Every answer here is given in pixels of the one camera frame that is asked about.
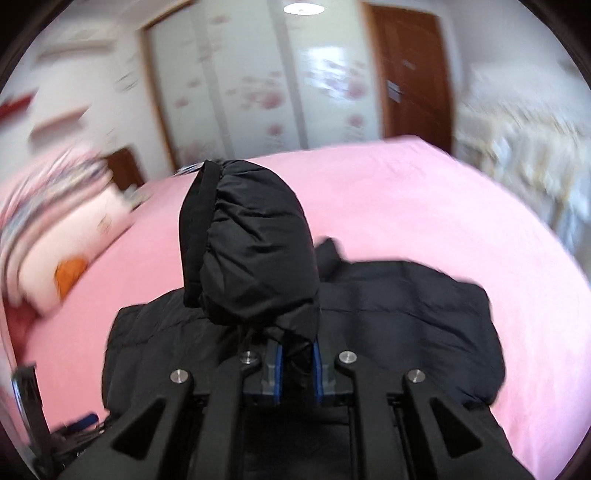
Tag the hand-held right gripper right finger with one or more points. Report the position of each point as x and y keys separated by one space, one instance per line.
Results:
x=317 y=374

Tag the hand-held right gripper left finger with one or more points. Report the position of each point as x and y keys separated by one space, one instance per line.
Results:
x=277 y=369

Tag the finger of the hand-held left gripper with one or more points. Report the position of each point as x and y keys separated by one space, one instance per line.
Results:
x=85 y=421

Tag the black puffer jacket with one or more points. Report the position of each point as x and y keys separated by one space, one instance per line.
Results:
x=258 y=240

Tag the pink quilt with orange print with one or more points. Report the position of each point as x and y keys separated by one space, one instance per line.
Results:
x=92 y=230

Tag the pink fleece bed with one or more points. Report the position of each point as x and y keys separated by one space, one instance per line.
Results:
x=415 y=207

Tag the brown wooden headboard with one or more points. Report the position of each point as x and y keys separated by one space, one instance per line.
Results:
x=125 y=168

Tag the floral sliding-door wardrobe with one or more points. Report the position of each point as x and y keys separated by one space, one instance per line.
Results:
x=240 y=92

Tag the white lace furniture cover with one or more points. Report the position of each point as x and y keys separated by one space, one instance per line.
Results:
x=521 y=138

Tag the brown wooden door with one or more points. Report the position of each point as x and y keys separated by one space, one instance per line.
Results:
x=415 y=69

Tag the pale wooden wall shelf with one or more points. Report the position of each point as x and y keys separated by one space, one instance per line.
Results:
x=60 y=119

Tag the red wall shelf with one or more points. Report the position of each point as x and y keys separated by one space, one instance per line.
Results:
x=16 y=107

